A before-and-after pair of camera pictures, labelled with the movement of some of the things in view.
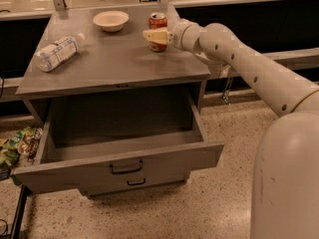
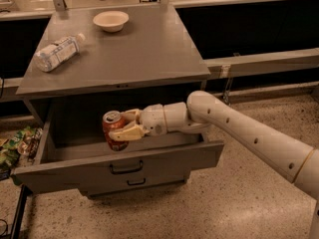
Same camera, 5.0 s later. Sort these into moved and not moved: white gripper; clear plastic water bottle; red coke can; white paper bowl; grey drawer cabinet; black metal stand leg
Moved: red coke can; white gripper
Not moved: white paper bowl; black metal stand leg; clear plastic water bottle; grey drawer cabinet
